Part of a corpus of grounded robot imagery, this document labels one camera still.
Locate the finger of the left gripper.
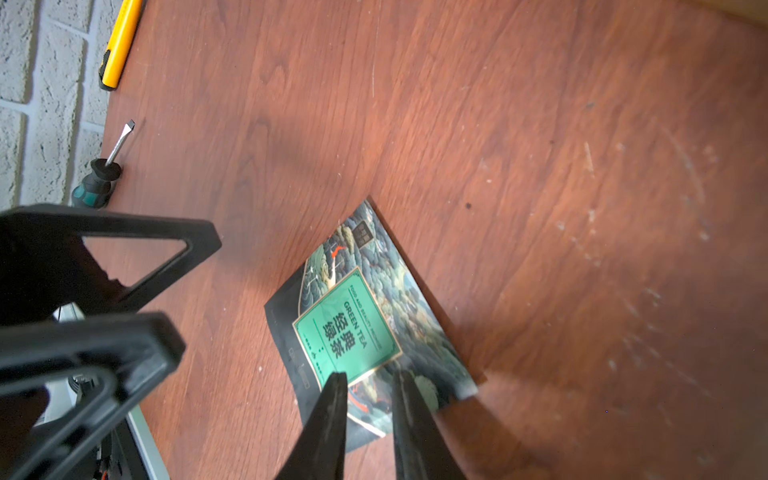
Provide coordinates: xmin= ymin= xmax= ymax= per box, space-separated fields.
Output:
xmin=1 ymin=312 xmax=186 ymax=479
xmin=1 ymin=204 xmax=222 ymax=327

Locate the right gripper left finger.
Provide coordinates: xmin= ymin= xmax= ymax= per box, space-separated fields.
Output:
xmin=276 ymin=372 xmax=348 ymax=479

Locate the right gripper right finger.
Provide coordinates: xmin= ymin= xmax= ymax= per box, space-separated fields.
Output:
xmin=392 ymin=371 xmax=466 ymax=479

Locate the green tea bag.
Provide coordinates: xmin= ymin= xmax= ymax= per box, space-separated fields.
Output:
xmin=265 ymin=200 xmax=478 ymax=452

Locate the yellow utility knife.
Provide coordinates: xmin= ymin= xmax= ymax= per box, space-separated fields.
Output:
xmin=98 ymin=0 xmax=145 ymax=91

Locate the green handled screwdriver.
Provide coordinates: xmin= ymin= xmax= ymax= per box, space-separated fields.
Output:
xmin=71 ymin=119 xmax=135 ymax=209

